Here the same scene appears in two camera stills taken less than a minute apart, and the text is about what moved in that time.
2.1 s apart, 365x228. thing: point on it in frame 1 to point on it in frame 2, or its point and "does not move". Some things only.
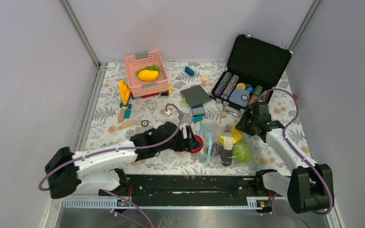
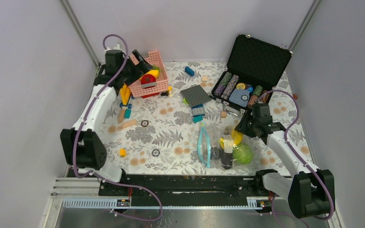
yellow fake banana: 237,136 does not move
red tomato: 199,139 to 148,79
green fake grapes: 152,67 does not move
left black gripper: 189,143 to 140,69
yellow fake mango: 148,75 does not move
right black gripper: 241,124 does not move
